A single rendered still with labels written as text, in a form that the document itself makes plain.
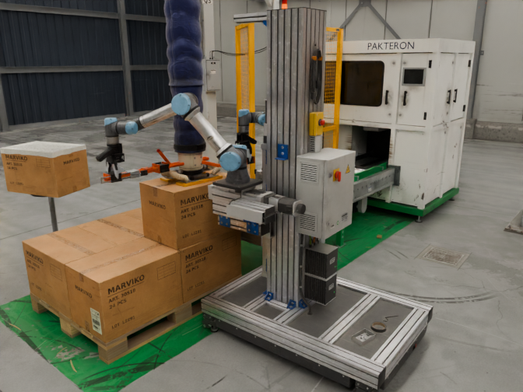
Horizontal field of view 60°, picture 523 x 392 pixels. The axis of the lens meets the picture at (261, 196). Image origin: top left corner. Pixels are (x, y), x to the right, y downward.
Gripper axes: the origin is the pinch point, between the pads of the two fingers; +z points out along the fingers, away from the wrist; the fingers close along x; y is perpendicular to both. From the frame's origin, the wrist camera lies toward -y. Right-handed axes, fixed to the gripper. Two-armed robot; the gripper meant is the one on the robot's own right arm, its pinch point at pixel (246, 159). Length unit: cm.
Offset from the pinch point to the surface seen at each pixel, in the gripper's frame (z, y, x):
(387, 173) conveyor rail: 51, -223, -7
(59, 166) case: 20, 66, -162
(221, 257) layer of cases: 71, 20, -6
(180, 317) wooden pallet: 103, 61, -3
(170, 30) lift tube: -86, 42, -26
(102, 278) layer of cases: 54, 113, -5
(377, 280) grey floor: 107, -91, 62
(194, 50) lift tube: -74, 31, -15
